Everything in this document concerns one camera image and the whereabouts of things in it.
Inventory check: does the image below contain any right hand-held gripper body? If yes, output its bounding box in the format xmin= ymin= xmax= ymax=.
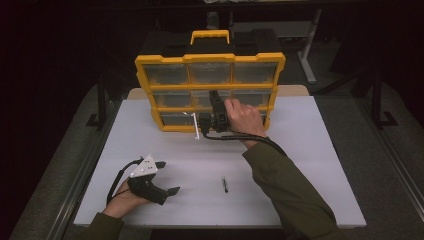
xmin=191 ymin=99 xmax=232 ymax=141

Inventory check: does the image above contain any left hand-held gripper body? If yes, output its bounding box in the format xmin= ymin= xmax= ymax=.
xmin=127 ymin=153 xmax=169 ymax=206

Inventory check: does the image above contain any yellow black drawer organizer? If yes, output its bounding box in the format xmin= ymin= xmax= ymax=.
xmin=134 ymin=29 xmax=287 ymax=134

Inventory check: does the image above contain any person's left hand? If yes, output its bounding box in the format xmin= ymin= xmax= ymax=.
xmin=102 ymin=179 xmax=151 ymax=219

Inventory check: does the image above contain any person's right hand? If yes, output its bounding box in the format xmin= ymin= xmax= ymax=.
xmin=223 ymin=98 xmax=268 ymax=149

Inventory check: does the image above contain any white table mat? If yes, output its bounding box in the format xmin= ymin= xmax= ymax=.
xmin=73 ymin=95 xmax=367 ymax=229

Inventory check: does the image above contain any black metal stand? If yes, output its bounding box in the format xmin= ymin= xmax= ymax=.
xmin=85 ymin=74 xmax=108 ymax=131
xmin=371 ymin=66 xmax=399 ymax=129

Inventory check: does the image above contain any white desk leg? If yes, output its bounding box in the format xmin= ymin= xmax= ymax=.
xmin=297 ymin=8 xmax=324 ymax=84

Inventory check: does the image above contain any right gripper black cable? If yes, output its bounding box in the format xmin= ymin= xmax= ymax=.
xmin=203 ymin=131 xmax=288 ymax=157

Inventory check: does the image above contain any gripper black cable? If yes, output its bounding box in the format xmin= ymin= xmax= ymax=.
xmin=106 ymin=158 xmax=144 ymax=205
xmin=203 ymin=131 xmax=288 ymax=157

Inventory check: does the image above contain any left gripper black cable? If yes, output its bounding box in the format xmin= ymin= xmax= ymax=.
xmin=106 ymin=158 xmax=144 ymax=205

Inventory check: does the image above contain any metal rail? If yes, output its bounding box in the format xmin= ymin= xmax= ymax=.
xmin=356 ymin=99 xmax=424 ymax=213
xmin=46 ymin=99 xmax=122 ymax=240

